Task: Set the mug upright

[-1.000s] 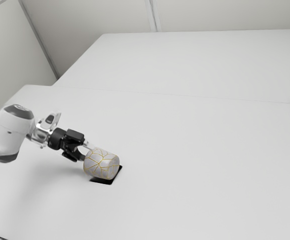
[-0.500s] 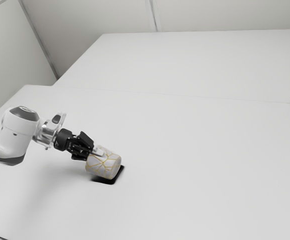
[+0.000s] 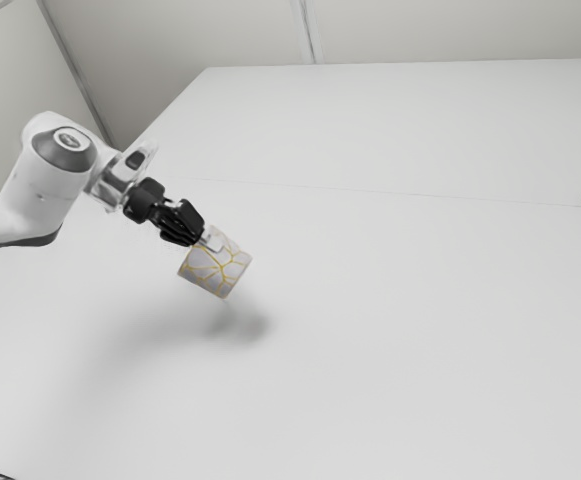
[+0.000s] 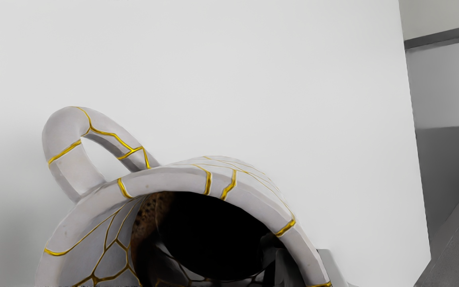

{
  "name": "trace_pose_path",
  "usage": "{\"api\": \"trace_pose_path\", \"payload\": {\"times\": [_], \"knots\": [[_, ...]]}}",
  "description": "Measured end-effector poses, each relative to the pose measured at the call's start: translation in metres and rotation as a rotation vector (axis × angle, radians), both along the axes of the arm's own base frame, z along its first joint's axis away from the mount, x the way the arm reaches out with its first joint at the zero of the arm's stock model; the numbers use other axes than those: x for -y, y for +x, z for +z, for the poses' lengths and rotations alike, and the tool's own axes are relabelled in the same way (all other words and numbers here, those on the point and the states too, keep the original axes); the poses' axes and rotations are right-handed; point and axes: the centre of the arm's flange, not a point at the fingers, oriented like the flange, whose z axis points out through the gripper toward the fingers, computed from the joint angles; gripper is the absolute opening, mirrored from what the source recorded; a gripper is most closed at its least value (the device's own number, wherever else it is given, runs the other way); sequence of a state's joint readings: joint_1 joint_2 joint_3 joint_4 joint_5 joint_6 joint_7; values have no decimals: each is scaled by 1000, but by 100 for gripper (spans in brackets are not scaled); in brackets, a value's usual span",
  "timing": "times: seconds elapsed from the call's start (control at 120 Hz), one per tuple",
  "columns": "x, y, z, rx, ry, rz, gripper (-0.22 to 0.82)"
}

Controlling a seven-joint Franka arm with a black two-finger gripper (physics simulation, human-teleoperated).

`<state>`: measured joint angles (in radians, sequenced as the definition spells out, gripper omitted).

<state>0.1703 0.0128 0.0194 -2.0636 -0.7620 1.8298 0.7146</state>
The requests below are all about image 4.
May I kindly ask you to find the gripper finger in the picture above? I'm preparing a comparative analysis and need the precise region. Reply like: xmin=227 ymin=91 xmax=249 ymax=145
xmin=317 ymin=249 xmax=360 ymax=287

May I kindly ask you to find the white mug with gold cracks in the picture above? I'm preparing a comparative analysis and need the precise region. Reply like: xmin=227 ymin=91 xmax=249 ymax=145
xmin=34 ymin=106 xmax=332 ymax=287

